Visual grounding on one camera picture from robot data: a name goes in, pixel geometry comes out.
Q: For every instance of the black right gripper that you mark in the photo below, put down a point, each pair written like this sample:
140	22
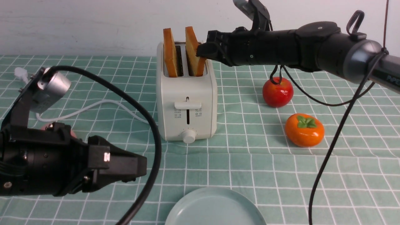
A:
238	48

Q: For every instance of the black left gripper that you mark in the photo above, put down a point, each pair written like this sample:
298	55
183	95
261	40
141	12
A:
67	165

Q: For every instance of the toast slice slot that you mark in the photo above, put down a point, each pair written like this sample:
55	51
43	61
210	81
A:
170	55
195	63

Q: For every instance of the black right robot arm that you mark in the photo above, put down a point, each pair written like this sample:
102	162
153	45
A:
313	47

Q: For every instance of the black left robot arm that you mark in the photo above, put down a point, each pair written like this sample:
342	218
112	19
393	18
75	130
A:
19	161

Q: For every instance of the white two-slot toaster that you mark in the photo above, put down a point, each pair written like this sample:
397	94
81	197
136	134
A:
186	105

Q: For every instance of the red apple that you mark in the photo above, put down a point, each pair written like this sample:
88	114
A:
278	95

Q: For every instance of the pink peach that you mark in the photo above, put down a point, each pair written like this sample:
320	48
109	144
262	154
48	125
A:
49	126

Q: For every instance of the light blue round plate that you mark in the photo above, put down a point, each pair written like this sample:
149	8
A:
214	206

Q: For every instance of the orange persimmon with green leaf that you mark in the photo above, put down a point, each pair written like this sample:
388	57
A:
304	130

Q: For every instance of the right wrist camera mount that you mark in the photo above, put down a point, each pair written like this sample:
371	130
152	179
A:
256	12

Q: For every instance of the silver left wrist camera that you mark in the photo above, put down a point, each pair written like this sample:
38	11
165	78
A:
45	92

